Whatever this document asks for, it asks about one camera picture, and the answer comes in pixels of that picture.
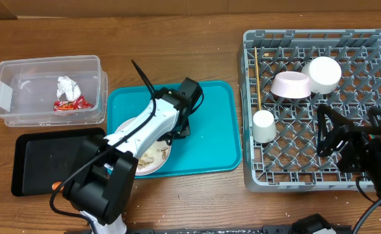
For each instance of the orange carrot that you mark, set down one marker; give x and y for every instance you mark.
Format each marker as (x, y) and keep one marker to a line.
(56, 185)

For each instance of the clear plastic bin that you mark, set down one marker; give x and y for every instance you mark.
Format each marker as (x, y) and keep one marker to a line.
(29, 87)

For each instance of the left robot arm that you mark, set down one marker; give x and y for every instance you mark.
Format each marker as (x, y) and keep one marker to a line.
(104, 169)

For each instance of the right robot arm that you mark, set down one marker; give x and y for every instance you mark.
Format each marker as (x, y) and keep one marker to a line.
(362, 150)

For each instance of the pink bowl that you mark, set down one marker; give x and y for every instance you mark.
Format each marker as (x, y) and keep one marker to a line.
(291, 85)

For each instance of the wooden chopstick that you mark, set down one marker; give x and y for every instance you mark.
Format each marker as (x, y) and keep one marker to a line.
(258, 84)

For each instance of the pink plate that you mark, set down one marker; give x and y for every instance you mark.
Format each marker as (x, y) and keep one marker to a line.
(136, 148)

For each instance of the black plastic bin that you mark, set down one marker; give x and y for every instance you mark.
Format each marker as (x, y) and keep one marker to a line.
(42, 159)

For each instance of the teal serving tray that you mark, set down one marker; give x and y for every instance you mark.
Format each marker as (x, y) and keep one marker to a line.
(213, 144)

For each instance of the grey dishwasher rack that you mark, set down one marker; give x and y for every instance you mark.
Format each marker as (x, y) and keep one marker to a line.
(290, 163)

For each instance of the peanut and rice scraps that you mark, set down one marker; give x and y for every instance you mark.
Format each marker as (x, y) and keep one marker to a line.
(154, 156)

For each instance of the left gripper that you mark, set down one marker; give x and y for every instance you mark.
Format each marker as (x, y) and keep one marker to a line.
(184, 131)

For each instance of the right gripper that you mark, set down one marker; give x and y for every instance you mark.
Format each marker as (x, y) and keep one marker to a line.
(341, 138)

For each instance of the white bowl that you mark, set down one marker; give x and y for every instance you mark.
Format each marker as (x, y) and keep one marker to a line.
(324, 74)

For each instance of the white tissue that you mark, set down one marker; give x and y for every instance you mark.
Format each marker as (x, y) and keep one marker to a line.
(69, 88)

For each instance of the white plastic cup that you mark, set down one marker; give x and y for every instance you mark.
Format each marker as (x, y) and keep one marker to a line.
(264, 127)

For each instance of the red snack wrapper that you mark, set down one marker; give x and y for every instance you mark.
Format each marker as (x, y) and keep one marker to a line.
(79, 103)

